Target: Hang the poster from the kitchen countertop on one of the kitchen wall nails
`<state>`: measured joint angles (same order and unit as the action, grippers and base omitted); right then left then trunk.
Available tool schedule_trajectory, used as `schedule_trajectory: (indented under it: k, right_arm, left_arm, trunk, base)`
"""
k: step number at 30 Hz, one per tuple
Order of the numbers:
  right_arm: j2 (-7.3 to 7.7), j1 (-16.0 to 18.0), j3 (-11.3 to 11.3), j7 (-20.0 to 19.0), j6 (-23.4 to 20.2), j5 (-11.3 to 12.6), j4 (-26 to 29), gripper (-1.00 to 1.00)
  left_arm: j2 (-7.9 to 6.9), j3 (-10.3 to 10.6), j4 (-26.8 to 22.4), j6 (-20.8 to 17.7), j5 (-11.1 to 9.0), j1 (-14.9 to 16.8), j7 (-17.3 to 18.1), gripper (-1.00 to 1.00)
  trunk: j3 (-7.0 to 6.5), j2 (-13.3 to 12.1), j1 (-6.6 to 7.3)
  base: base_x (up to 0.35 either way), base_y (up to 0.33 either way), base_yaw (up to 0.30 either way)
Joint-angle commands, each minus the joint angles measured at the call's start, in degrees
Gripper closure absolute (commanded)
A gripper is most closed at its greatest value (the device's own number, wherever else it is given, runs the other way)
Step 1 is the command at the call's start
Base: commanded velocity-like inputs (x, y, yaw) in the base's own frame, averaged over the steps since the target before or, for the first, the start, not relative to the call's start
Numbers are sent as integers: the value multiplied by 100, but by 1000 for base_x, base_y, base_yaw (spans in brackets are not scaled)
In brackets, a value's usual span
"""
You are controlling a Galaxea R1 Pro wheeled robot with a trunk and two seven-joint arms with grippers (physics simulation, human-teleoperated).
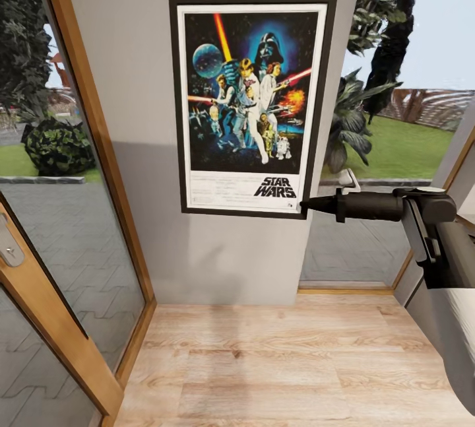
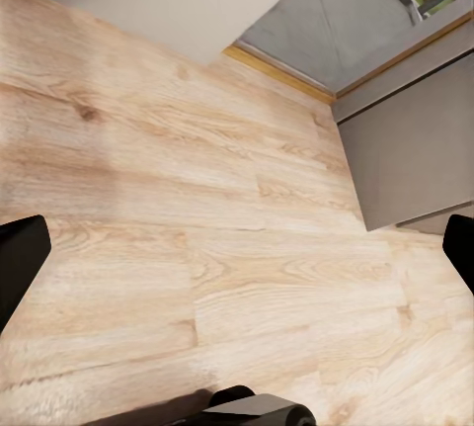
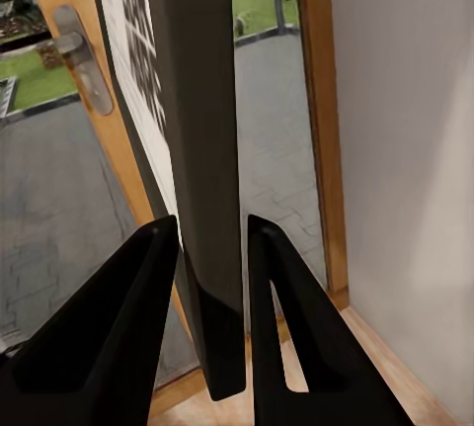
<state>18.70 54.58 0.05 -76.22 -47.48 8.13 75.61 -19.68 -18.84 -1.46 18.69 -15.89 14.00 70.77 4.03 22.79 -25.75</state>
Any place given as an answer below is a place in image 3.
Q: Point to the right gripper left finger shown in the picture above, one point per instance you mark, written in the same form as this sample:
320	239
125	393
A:
94	362

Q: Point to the poster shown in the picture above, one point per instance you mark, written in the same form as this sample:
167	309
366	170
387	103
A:
172	69

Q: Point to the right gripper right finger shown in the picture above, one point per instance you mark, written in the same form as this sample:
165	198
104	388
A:
344	388

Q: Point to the door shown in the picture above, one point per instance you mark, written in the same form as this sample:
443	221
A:
71	193

